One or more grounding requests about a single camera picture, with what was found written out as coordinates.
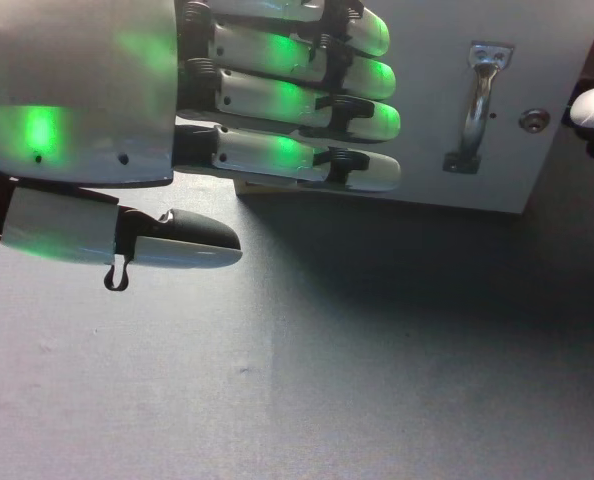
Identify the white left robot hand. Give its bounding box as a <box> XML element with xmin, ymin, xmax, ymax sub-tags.
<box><xmin>0</xmin><ymin>0</ymin><xmax>403</xmax><ymax>293</ymax></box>

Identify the round metal door lock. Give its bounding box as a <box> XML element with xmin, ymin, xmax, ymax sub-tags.
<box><xmin>519</xmin><ymin>107</ymin><xmax>552</xmax><ymax>134</ymax></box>

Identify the metal door handle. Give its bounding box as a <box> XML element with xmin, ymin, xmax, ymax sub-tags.
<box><xmin>441</xmin><ymin>41</ymin><xmax>517</xmax><ymax>175</ymax></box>

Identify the white cabinet door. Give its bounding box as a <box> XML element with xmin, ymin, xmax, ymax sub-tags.
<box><xmin>299</xmin><ymin>0</ymin><xmax>594</xmax><ymax>216</ymax></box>

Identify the grey table cloth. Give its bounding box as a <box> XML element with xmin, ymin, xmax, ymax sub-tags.
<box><xmin>0</xmin><ymin>169</ymin><xmax>594</xmax><ymax>480</ymax></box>

